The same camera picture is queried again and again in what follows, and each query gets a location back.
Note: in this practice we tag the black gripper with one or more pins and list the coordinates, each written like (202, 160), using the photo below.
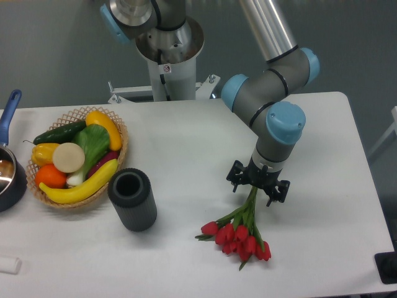
(261, 178)

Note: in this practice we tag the red tulip bouquet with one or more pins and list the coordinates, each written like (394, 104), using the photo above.
(237, 233)

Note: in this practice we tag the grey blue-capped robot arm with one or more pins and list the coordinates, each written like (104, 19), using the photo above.
(169, 40)

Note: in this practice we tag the dark grey ribbed vase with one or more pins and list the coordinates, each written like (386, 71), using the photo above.
(131, 195)

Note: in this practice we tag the purple eggplant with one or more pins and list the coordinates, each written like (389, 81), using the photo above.
(107, 157)

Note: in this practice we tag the black device at edge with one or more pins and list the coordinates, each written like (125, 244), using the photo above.
(386, 266)

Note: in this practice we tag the green bok choy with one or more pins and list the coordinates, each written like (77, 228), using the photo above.
(95, 141)

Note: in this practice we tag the yellow squash at back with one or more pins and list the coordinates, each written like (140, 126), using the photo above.
(102, 119)

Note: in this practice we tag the beige round disc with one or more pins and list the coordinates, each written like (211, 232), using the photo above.
(68, 157)

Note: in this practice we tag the green cucumber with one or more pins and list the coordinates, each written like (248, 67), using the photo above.
(62, 134)

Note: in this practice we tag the orange fruit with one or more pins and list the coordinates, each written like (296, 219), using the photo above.
(50, 176)

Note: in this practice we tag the yellow bell pepper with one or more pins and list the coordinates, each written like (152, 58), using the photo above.
(42, 154)

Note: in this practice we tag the white cylinder object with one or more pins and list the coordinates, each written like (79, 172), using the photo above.
(10, 265)

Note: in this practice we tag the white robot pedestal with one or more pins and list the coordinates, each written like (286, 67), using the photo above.
(169, 82)

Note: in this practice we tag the white frame at right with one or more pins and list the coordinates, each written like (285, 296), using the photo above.
(384, 141)

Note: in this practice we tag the blue-handled saucepan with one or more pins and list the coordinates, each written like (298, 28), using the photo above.
(13, 177)

